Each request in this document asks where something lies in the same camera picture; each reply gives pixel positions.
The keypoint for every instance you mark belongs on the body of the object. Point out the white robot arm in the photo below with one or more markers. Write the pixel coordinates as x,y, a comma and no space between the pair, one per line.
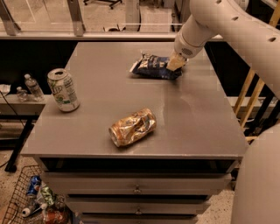
257,190

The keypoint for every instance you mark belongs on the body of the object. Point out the grey side bench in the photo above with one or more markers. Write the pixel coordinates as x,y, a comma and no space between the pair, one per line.
24,112

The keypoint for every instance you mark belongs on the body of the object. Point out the crushed orange soda can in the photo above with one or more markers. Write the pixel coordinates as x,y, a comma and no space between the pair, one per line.
130,129

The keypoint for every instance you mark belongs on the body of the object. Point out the red can in basket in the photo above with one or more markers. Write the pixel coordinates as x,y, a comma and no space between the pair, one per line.
55,217

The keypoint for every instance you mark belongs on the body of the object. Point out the blue chip bag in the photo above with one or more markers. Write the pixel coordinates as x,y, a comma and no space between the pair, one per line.
153,66

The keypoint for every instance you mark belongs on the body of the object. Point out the green white 7up can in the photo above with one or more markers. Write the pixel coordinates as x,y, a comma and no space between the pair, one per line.
61,84

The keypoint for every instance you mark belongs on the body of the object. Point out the green can in basket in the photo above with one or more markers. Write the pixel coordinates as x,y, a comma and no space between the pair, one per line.
48,195

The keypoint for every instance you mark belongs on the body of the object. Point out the grey drawer cabinet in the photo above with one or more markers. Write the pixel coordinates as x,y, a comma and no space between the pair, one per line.
137,150

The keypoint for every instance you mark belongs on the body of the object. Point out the black wire basket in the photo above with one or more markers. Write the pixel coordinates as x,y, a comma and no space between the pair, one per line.
19,200

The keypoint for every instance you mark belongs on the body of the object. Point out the blue pepsi can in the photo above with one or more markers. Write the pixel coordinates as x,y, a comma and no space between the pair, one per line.
33,186

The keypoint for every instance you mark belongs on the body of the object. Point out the office chair base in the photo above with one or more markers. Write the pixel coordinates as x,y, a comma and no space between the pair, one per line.
111,3

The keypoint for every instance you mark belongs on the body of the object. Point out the white bottle in basket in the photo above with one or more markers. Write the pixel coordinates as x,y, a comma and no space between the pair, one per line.
32,209

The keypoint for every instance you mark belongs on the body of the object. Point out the tall clear water bottle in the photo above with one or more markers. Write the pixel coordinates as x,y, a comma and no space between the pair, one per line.
34,88

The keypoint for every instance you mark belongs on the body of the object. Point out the small clear water bottle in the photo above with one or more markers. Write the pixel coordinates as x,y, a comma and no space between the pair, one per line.
22,94

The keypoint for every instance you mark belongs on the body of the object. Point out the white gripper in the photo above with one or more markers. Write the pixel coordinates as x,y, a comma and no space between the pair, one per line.
186,48

